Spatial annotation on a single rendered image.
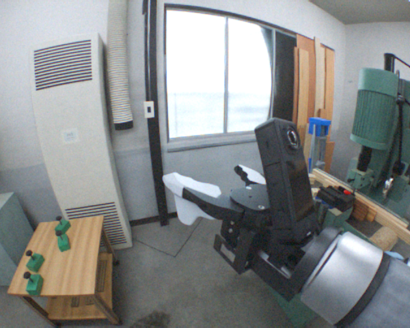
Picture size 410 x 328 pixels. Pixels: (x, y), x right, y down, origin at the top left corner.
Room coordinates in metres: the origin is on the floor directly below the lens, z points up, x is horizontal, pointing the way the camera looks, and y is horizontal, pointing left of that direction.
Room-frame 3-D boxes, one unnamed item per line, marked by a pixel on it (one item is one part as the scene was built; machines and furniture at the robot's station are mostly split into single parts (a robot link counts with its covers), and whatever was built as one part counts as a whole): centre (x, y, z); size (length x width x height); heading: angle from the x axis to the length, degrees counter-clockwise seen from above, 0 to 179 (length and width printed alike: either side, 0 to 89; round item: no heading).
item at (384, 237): (0.32, -0.70, 0.92); 0.14 x 0.09 x 0.04; 108
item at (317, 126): (1.47, -1.09, 0.58); 0.27 x 0.25 x 1.16; 24
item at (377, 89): (0.59, -0.70, 1.35); 0.18 x 0.18 x 0.31
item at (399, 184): (0.50, -0.93, 1.02); 0.09 x 0.07 x 0.12; 18
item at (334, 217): (0.52, -0.52, 0.92); 0.15 x 0.13 x 0.09; 18
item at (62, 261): (0.56, 0.91, 0.32); 0.66 x 0.57 x 0.64; 20
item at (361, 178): (0.59, -0.72, 1.03); 0.14 x 0.07 x 0.09; 108
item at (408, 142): (0.51, -0.96, 1.23); 0.09 x 0.08 x 0.15; 108
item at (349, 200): (0.52, -0.52, 0.99); 0.13 x 0.11 x 0.06; 18
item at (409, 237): (0.50, -0.73, 0.92); 0.55 x 0.02 x 0.04; 18
